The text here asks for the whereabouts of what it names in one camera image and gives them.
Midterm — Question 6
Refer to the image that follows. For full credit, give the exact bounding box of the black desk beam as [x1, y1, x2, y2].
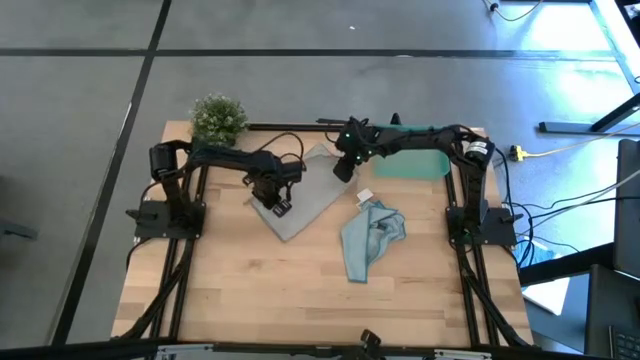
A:
[517, 242, 616, 287]

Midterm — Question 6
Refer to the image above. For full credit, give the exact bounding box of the yellow power cable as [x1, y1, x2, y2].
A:
[523, 121, 640, 159]

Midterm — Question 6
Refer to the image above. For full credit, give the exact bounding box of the light blue teal-edged microfiber towel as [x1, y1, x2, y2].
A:
[340, 199, 408, 285]

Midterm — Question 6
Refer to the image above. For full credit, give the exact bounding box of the black desk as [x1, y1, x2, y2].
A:
[612, 138, 640, 279]

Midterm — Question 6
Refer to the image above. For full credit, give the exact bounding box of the black keyboard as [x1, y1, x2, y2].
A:
[608, 324, 640, 360]

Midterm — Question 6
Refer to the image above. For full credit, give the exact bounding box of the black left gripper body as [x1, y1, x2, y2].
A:
[247, 167, 289, 207]

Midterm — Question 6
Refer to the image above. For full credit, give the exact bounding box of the white paper sheet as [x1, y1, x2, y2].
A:
[521, 276, 572, 317]

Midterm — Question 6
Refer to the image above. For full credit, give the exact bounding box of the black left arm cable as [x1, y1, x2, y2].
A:
[253, 130, 307, 171]

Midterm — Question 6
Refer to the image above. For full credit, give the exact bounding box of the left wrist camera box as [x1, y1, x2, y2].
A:
[277, 158, 305, 185]

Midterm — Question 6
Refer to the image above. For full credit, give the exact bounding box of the blue floor object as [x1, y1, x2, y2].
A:
[524, 239, 557, 267]

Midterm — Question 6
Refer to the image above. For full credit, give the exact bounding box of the artificial green plant black pot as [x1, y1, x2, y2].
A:
[189, 93, 250, 149]

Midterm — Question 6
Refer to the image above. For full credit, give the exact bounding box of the black desk leg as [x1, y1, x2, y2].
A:
[538, 92, 640, 136]

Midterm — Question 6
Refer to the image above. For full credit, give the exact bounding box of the black floor cable bundle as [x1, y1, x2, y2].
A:
[492, 149, 640, 269]

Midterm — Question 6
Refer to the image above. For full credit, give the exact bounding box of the thin black rod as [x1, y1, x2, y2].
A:
[316, 117, 375, 127]

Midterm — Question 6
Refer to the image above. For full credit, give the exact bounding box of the black rig crossbar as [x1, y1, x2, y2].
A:
[0, 337, 640, 360]

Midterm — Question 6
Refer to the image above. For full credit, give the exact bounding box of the teal plastic basket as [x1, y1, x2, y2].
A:
[372, 123, 452, 182]

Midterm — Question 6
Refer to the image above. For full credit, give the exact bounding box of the grey waffle microfiber towel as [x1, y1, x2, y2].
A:
[248, 141, 359, 243]

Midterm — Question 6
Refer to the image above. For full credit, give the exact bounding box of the black aluminium table frame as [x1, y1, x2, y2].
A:
[113, 118, 535, 351]

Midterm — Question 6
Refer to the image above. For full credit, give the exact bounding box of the black table-level camera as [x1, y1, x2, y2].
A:
[359, 328, 385, 351]

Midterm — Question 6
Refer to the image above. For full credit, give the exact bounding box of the silver frame bracket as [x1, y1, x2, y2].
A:
[433, 348, 492, 360]
[155, 342, 215, 360]

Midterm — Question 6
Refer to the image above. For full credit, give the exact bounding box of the thin floor cable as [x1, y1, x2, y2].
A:
[481, 0, 545, 23]

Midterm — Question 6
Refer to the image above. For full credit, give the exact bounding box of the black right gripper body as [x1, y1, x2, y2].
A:
[333, 119, 379, 169]

